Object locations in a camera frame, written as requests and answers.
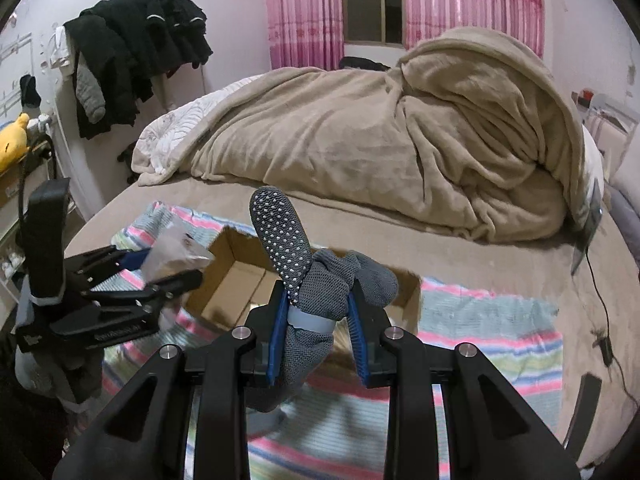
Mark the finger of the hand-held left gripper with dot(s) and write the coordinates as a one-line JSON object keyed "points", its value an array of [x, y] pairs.
{"points": [[165, 282], [132, 259]]}

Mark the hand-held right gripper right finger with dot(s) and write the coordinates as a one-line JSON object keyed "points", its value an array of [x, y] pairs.
{"points": [[358, 332]]}

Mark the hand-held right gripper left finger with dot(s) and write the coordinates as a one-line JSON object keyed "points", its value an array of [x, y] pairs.
{"points": [[276, 332]]}

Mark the clear plastic bag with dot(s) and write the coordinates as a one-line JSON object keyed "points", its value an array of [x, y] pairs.
{"points": [[175, 255]]}

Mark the grey dotted sock bundle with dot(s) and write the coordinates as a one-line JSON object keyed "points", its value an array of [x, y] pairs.
{"points": [[300, 270]]}

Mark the cardboard box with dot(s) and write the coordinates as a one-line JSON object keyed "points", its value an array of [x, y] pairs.
{"points": [[235, 280]]}

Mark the striped pastel blanket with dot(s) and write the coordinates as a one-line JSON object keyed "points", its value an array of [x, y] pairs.
{"points": [[475, 340]]}

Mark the white patterned quilt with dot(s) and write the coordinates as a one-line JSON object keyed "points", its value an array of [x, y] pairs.
{"points": [[170, 135]]}

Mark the bed with beige sheet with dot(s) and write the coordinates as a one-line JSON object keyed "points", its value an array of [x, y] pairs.
{"points": [[500, 265]]}

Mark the yellow plush toy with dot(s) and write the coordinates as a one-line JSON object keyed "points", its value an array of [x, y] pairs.
{"points": [[12, 140]]}

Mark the grey quilted garment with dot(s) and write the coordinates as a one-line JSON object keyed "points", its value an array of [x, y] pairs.
{"points": [[91, 92]]}

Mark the small black hanging cloth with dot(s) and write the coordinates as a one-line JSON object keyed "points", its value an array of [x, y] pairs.
{"points": [[30, 91]]}

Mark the beige fleece blanket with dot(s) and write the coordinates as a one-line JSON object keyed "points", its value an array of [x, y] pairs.
{"points": [[350, 135]]}

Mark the pile of black clothes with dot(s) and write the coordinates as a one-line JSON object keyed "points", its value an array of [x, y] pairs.
{"points": [[135, 45]]}

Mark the white garment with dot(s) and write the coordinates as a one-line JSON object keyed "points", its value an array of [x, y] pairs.
{"points": [[61, 47]]}

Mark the black flat bar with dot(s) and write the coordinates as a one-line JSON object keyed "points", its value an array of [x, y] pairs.
{"points": [[582, 415]]}

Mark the black power adapter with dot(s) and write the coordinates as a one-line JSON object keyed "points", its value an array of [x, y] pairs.
{"points": [[605, 349]]}

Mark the dark flat device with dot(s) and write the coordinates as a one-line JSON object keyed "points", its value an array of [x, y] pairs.
{"points": [[587, 230]]}

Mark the grey pillow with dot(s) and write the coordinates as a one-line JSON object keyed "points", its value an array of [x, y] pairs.
{"points": [[625, 195]]}

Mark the pink curtain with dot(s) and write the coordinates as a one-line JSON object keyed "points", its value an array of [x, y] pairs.
{"points": [[305, 10], [470, 0]]}

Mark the white metal rack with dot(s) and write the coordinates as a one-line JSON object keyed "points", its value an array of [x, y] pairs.
{"points": [[607, 115]]}

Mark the window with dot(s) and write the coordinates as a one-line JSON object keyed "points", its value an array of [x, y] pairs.
{"points": [[372, 0]]}

